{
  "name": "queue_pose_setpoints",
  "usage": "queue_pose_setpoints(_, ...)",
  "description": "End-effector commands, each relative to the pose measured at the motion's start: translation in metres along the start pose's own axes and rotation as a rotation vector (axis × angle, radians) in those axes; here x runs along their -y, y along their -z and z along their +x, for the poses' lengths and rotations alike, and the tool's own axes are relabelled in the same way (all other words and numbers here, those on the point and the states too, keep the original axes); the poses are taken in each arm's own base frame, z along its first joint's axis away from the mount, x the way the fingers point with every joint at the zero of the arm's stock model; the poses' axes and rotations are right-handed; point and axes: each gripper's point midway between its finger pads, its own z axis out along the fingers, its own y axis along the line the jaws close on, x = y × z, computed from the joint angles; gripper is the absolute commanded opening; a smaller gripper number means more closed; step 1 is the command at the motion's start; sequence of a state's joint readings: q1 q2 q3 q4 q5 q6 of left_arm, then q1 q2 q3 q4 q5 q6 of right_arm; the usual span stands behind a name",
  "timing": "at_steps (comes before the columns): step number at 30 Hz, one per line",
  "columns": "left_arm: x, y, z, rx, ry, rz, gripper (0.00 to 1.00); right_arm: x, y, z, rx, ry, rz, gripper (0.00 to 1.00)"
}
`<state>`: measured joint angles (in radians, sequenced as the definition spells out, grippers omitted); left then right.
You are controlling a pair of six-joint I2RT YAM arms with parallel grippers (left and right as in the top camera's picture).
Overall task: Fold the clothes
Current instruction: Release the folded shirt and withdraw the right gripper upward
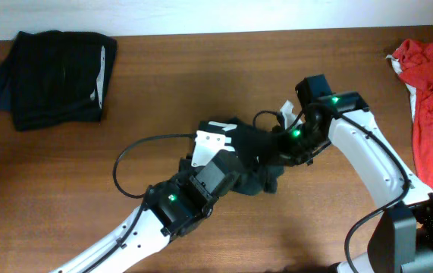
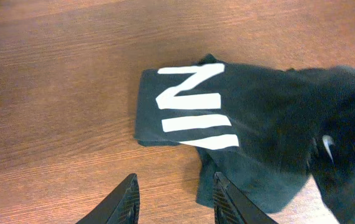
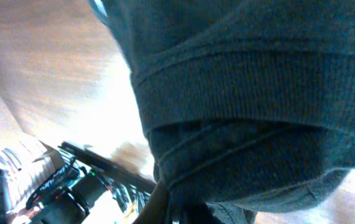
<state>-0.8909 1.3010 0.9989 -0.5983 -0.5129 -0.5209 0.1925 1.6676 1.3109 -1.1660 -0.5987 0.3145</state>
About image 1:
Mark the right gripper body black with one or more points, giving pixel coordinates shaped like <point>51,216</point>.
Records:
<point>303,139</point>

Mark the dark green t-shirt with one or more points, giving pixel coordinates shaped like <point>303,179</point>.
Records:
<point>254,148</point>

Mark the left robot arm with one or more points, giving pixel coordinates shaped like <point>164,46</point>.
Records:
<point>136,238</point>

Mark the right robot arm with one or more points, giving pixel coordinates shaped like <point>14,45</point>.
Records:
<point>398,235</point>

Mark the white garment under red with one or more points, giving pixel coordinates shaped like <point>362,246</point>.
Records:
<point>411,89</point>

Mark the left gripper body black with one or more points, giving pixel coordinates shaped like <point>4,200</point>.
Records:
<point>186,174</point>

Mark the folded black clothes stack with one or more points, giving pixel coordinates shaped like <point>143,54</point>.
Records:
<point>55,77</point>

